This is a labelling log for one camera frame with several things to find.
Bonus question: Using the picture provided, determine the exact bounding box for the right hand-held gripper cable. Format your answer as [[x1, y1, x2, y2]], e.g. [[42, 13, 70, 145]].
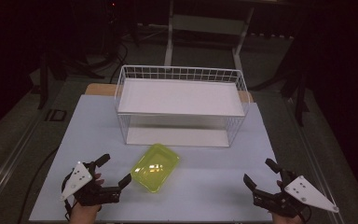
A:
[[300, 203, 313, 224]]

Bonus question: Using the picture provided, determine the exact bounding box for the person's left hand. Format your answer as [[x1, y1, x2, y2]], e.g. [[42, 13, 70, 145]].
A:
[[69, 173, 105, 224]]

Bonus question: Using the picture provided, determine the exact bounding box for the metal floor rail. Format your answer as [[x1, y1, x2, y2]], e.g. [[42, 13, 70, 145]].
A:
[[0, 116, 46, 206], [285, 94, 347, 224]]

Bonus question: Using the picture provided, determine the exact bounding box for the black tripod stand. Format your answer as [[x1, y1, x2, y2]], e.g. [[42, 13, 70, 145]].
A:
[[278, 38, 311, 128], [36, 50, 105, 110]]

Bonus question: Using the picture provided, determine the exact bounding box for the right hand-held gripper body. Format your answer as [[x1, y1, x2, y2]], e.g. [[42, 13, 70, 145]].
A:
[[253, 169, 340, 218]]

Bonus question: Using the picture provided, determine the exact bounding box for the white wire shelf rack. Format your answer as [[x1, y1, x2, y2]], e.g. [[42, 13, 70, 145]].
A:
[[114, 63, 252, 149]]

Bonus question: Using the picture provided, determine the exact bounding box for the yellow-green plastic tray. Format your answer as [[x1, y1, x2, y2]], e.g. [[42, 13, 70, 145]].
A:
[[130, 142, 181, 194]]

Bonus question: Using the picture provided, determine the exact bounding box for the light blue table mat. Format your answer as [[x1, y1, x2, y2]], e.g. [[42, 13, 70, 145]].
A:
[[28, 93, 282, 223]]

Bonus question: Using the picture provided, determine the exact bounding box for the person's right hand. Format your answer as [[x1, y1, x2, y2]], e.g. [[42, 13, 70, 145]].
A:
[[270, 180, 304, 224]]

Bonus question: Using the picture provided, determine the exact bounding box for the black background cable bundle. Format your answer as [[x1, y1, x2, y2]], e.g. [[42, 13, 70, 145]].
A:
[[108, 38, 130, 84]]

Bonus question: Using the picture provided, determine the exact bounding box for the black floor socket plate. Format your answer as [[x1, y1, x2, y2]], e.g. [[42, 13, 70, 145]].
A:
[[44, 108, 68, 122]]

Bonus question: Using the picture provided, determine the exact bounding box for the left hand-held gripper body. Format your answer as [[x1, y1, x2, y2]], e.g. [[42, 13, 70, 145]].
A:
[[59, 161, 121, 207]]

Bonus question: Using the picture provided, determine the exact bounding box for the white metal table frame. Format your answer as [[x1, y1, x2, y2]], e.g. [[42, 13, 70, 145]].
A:
[[163, 0, 256, 73]]

